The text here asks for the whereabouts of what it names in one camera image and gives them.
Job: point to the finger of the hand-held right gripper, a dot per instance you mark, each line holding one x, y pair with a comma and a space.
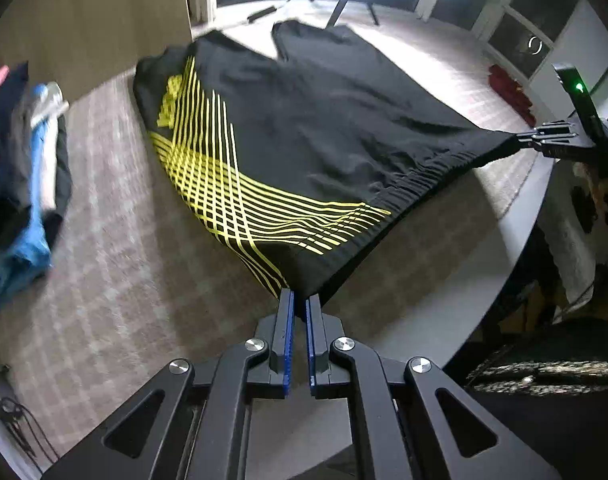
559, 147
554, 130

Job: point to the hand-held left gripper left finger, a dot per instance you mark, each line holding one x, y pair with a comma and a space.
289, 340

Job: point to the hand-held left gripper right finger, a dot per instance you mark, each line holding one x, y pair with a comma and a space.
311, 340

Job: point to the black shorts yellow stripes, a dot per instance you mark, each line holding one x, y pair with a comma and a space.
309, 135

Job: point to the red cloth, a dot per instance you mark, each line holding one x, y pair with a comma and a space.
509, 90

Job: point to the plaid mat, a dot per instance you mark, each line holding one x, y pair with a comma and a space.
133, 285

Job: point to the person's dark patterned clothing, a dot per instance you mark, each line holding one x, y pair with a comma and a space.
559, 375

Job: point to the blue garment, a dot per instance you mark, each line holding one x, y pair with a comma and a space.
28, 240

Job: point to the grey garment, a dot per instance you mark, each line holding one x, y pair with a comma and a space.
48, 170

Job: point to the white garment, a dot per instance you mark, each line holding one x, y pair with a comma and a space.
51, 105

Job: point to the light wooden board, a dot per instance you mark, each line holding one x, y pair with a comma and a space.
93, 20

